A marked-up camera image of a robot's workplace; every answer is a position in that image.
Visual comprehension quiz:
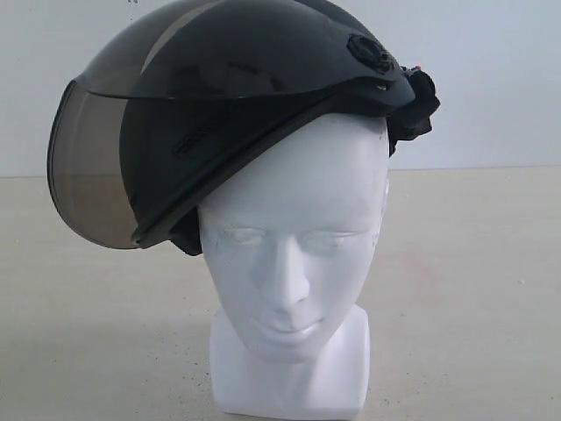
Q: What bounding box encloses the black helmet with tinted visor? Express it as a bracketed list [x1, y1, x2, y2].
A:
[46, 1, 440, 256]

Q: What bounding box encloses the white mannequin head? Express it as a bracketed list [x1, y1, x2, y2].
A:
[198, 114, 389, 420]

